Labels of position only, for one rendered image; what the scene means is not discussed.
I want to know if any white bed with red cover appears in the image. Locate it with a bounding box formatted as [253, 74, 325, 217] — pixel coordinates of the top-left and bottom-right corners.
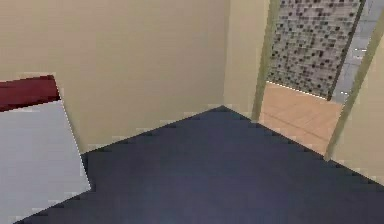
[0, 74, 92, 224]

